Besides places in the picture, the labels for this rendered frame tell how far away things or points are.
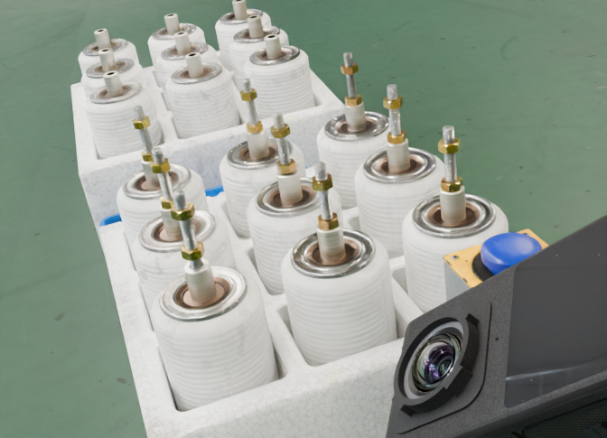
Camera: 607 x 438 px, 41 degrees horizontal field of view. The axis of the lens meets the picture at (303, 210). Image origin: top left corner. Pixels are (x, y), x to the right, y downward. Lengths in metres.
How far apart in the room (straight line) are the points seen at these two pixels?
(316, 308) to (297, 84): 0.56
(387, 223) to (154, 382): 0.28
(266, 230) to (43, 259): 0.63
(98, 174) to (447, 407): 1.00
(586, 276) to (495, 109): 1.40
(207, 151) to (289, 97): 0.14
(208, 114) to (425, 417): 1.01
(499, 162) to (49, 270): 0.74
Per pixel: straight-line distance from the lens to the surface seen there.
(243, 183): 0.89
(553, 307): 0.18
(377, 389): 0.72
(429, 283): 0.74
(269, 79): 1.19
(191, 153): 1.16
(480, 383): 0.19
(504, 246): 0.57
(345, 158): 0.91
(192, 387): 0.71
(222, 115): 1.19
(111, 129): 1.17
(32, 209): 1.52
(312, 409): 0.70
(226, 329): 0.67
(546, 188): 1.31
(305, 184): 0.83
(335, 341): 0.72
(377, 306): 0.71
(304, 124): 1.18
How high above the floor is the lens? 0.64
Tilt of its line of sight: 29 degrees down
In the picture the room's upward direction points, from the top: 10 degrees counter-clockwise
